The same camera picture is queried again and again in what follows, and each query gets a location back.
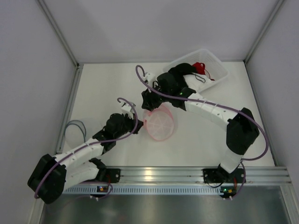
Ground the pink trimmed mesh laundry bag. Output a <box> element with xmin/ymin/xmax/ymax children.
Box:
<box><xmin>143</xmin><ymin>105</ymin><xmax>175</xmax><ymax>141</ymax></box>

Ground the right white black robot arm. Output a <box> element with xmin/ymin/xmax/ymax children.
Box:
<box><xmin>138</xmin><ymin>72</ymin><xmax>260</xmax><ymax>175</ymax></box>

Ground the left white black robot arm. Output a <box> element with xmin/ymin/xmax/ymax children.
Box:
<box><xmin>28</xmin><ymin>113</ymin><xmax>143</xmax><ymax>204</ymax></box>

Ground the black garment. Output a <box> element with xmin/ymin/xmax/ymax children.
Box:
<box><xmin>168</xmin><ymin>63</ymin><xmax>197</xmax><ymax>87</ymax></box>

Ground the red garment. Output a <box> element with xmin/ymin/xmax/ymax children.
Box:
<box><xmin>192</xmin><ymin>62</ymin><xmax>214</xmax><ymax>81</ymax></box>

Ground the white plastic basket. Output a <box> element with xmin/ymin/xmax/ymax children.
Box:
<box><xmin>163</xmin><ymin>49</ymin><xmax>229</xmax><ymax>93</ymax></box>

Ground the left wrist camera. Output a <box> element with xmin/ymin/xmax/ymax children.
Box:
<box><xmin>120</xmin><ymin>102</ymin><xmax>135</xmax><ymax>116</ymax></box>

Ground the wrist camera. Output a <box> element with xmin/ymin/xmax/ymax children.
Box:
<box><xmin>120</xmin><ymin>102</ymin><xmax>135</xmax><ymax>116</ymax></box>
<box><xmin>142</xmin><ymin>72</ymin><xmax>156</xmax><ymax>85</ymax></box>

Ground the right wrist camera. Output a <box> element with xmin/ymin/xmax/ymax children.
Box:
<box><xmin>142</xmin><ymin>72</ymin><xmax>156</xmax><ymax>85</ymax></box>

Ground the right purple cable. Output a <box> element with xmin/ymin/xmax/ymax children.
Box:
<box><xmin>135</xmin><ymin>65</ymin><xmax>269</xmax><ymax>161</ymax></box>

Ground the purple cable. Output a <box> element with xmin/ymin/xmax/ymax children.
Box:
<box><xmin>135</xmin><ymin>65</ymin><xmax>269</xmax><ymax>161</ymax></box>
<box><xmin>34</xmin><ymin>97</ymin><xmax>137</xmax><ymax>199</ymax></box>

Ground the aluminium mounting rail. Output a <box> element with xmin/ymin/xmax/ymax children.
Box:
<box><xmin>38</xmin><ymin>149</ymin><xmax>292</xmax><ymax>186</ymax></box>

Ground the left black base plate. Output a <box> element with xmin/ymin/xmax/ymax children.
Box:
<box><xmin>93</xmin><ymin>168</ymin><xmax>121</xmax><ymax>183</ymax></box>

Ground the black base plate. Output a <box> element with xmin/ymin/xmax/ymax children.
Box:
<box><xmin>93</xmin><ymin>168</ymin><xmax>121</xmax><ymax>183</ymax></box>
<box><xmin>203</xmin><ymin>167</ymin><xmax>228</xmax><ymax>184</ymax></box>

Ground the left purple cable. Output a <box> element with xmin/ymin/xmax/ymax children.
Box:
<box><xmin>34</xmin><ymin>97</ymin><xmax>137</xmax><ymax>199</ymax></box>

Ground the perforated white cable duct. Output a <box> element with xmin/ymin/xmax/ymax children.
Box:
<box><xmin>63</xmin><ymin>185</ymin><xmax>233</xmax><ymax>196</ymax></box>

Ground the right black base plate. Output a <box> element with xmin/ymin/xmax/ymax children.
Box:
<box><xmin>203</xmin><ymin>167</ymin><xmax>228</xmax><ymax>184</ymax></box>

